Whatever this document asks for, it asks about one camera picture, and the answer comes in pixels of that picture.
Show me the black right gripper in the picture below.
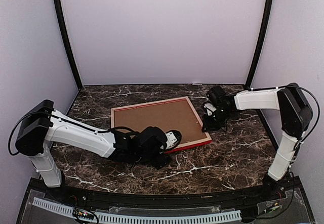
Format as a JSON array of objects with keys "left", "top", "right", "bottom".
[{"left": 201, "top": 107, "right": 233, "bottom": 132}]

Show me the red wooden picture frame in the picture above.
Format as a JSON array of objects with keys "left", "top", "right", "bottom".
[{"left": 110, "top": 96, "right": 213, "bottom": 154}]

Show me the brown cardboard backing board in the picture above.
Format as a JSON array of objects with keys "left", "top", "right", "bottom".
[{"left": 113, "top": 99, "right": 210, "bottom": 149}]

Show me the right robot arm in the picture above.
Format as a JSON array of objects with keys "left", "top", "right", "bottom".
[{"left": 202, "top": 83, "right": 313, "bottom": 182}]

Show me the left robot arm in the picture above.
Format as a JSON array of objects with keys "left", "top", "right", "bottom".
[{"left": 8, "top": 100, "right": 181, "bottom": 202}]

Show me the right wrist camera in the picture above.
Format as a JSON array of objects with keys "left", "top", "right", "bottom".
[{"left": 202, "top": 85, "right": 226, "bottom": 117}]

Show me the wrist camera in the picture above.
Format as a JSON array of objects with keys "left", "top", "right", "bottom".
[
  {"left": 202, "top": 85, "right": 226, "bottom": 117},
  {"left": 138, "top": 126, "right": 182, "bottom": 152}
]

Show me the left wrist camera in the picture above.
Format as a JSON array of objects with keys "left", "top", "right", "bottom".
[{"left": 138, "top": 126, "right": 182, "bottom": 152}]

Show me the white slotted cable duct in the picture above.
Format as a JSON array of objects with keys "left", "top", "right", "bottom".
[{"left": 32, "top": 197, "right": 241, "bottom": 223}]

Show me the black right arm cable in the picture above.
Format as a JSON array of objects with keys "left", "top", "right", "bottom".
[{"left": 288, "top": 84, "right": 321, "bottom": 149}]

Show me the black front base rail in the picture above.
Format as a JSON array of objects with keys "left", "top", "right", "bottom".
[{"left": 27, "top": 177, "right": 302, "bottom": 209}]

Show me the black right enclosure post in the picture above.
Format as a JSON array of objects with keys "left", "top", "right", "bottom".
[{"left": 245, "top": 0, "right": 273, "bottom": 88}]

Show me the black enclosure post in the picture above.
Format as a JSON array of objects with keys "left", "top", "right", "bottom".
[
  {"left": 53, "top": 0, "right": 83, "bottom": 91},
  {"left": 245, "top": 0, "right": 273, "bottom": 88}
]

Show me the black left enclosure post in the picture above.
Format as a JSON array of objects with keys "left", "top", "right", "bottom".
[{"left": 53, "top": 0, "right": 83, "bottom": 91}]

